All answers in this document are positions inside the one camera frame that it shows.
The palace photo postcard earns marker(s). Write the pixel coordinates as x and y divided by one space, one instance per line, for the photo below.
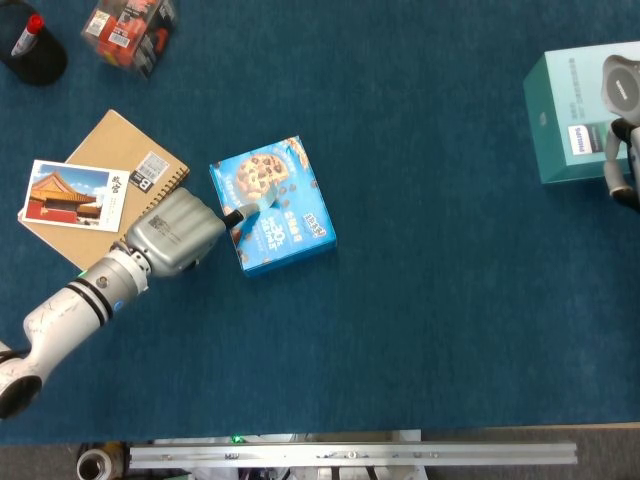
70 197

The small light teal strip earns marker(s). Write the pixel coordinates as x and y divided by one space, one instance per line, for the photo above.
266 200

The black bottle red cap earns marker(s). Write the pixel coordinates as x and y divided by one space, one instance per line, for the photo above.
42 62

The blue chocolate chip cookie box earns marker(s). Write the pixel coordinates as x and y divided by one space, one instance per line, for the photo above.
295 230

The green speakerphone product box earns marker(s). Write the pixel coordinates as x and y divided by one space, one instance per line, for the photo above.
565 100

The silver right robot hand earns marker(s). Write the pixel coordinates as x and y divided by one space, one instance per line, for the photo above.
627 165

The clear box with red items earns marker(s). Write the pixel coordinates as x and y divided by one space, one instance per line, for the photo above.
130 35

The grey tape roll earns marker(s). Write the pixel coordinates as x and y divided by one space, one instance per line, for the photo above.
94 465

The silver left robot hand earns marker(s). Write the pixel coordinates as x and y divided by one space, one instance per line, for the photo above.
175 235

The red-capped white marker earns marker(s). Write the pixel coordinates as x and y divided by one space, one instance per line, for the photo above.
27 35

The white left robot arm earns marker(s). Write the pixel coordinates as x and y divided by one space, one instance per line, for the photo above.
65 315

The blue felt table cloth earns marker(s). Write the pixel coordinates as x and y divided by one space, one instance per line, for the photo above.
375 340

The aluminium profile rail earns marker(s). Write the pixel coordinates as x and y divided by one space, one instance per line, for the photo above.
350 455

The tan spiral notebook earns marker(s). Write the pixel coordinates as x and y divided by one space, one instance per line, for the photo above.
110 145

